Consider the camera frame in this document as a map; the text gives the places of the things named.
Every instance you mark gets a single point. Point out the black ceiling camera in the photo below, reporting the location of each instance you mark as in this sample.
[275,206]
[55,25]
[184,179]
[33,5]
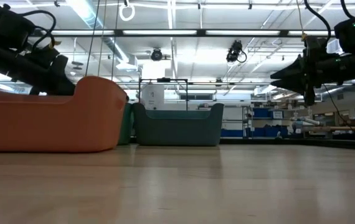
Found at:
[234,51]
[156,55]

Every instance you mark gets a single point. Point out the wooden workbench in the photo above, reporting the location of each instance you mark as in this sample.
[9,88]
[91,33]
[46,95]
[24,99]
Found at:
[352,128]

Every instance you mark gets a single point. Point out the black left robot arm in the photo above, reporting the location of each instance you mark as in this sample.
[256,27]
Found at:
[6,28]

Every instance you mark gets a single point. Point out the shelf with blue crates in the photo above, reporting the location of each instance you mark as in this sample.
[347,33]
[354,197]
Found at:
[261,113]

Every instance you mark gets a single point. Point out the black overhead light bar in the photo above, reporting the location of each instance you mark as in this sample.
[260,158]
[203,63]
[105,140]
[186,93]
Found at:
[118,32]

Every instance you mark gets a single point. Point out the blue plastic bin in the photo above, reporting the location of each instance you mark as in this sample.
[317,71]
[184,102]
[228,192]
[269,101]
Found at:
[177,130]

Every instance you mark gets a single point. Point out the orange plastic bin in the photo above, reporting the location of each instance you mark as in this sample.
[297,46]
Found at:
[56,124]

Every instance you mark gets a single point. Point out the green plastic bin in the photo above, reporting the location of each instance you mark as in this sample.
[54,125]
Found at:
[126,124]

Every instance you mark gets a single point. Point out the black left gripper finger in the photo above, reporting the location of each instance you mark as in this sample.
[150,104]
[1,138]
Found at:
[65,81]

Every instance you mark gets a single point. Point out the black aluminium table frame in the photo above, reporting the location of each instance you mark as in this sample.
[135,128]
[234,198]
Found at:
[336,143]

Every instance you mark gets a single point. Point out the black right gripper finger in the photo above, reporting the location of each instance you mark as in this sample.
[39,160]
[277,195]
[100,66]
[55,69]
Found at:
[292,84]
[292,70]

